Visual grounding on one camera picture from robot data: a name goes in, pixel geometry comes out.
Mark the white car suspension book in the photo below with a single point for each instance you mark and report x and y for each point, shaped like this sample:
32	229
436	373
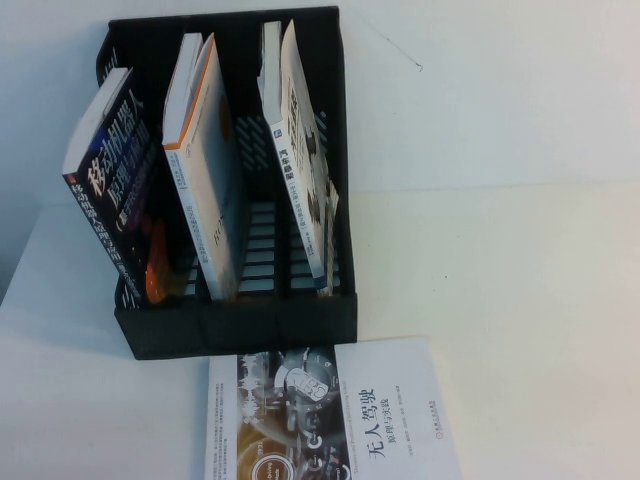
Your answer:
295	165

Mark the black plastic book stand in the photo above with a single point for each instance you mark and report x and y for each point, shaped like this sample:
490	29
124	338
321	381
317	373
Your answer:
240	330

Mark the white book with orange trim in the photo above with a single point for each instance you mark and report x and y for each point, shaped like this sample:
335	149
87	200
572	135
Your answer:
210	175

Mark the white autonomous driving book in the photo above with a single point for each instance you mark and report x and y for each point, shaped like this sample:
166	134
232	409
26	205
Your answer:
390	415

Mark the dark blue robotics book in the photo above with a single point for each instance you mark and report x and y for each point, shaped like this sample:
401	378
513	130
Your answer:
110	200

